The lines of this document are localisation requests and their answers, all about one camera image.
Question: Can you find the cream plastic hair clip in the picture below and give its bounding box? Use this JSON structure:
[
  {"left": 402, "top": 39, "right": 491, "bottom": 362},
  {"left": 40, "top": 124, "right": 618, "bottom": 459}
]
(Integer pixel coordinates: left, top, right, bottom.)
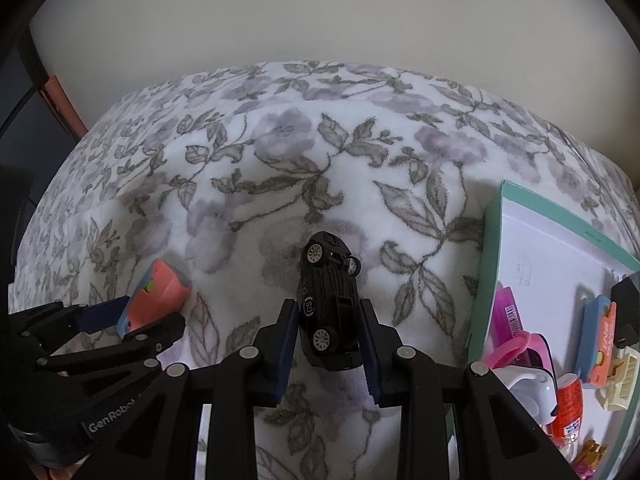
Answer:
[{"left": 595, "top": 347, "right": 640, "bottom": 413}]

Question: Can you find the black toy car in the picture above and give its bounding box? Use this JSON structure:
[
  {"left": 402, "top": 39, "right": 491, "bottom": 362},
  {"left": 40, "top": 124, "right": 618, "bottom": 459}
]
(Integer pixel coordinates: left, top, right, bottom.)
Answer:
[{"left": 296, "top": 231, "right": 363, "bottom": 372}]

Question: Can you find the black power adapter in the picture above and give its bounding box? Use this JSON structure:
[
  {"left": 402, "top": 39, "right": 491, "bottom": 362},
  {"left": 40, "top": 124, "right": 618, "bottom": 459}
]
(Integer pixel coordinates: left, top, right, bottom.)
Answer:
[{"left": 610, "top": 275, "right": 640, "bottom": 348}]

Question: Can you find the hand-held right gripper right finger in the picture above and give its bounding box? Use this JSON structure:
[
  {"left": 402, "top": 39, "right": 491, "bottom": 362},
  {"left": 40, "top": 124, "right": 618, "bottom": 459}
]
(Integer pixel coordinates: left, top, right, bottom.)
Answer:
[{"left": 357, "top": 298, "right": 581, "bottom": 480}]

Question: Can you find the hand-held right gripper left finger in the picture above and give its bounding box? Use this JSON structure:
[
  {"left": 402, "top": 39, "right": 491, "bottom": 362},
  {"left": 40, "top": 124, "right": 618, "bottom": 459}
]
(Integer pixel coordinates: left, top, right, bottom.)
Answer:
[{"left": 112, "top": 298, "right": 299, "bottom": 480}]

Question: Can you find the purple tube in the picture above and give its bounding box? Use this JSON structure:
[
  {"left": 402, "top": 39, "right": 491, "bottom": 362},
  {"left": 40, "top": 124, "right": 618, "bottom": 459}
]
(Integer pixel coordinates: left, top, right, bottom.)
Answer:
[{"left": 489, "top": 286, "right": 526, "bottom": 356}]

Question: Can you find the orange glue tube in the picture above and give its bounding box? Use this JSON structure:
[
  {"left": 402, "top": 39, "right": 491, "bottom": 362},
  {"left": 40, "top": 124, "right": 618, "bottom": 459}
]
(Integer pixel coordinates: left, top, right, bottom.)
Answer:
[{"left": 542, "top": 372, "right": 585, "bottom": 443}]

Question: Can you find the pink dog figure toy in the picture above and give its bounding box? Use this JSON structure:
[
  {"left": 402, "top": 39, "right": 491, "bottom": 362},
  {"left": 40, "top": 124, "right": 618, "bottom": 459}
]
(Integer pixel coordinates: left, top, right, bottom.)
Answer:
[{"left": 572, "top": 439, "right": 608, "bottom": 480}]

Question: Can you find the teal cardboard tray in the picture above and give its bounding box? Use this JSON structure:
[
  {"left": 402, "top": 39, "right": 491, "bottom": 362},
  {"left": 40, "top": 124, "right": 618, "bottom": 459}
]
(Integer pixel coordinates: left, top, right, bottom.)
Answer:
[{"left": 467, "top": 180, "right": 640, "bottom": 480}]

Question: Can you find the orange and blue toy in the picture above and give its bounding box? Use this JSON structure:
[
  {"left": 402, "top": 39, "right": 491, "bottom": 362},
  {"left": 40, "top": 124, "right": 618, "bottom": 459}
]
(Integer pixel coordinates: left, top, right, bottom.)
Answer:
[
  {"left": 574, "top": 295, "right": 617, "bottom": 386},
  {"left": 116, "top": 259, "right": 192, "bottom": 338}
]

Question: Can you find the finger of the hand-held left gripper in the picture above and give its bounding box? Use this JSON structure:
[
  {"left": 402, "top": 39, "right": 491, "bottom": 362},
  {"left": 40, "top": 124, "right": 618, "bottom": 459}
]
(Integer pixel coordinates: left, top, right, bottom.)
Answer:
[
  {"left": 42, "top": 312, "right": 186, "bottom": 377},
  {"left": 10, "top": 296, "right": 132, "bottom": 356}
]

